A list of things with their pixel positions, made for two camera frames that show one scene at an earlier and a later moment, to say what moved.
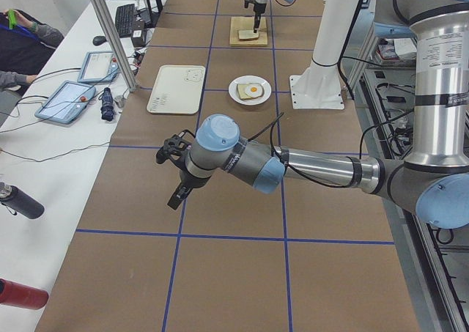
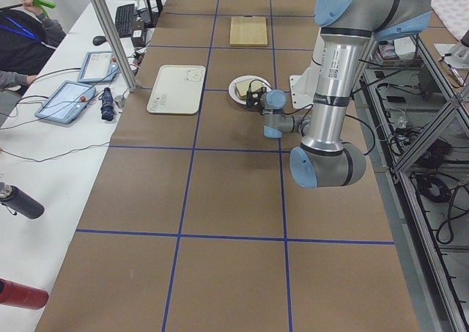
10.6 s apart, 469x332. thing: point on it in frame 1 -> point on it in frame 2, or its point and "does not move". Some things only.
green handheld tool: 12,17 -> 37,1
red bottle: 23,295 does not move
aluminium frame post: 130,80 does not move
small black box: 137,37 does not move
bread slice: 248,35 -> 243,87
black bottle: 17,201 does not move
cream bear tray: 178,89 does not move
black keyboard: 124,17 does not move
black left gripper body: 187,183 -> 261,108
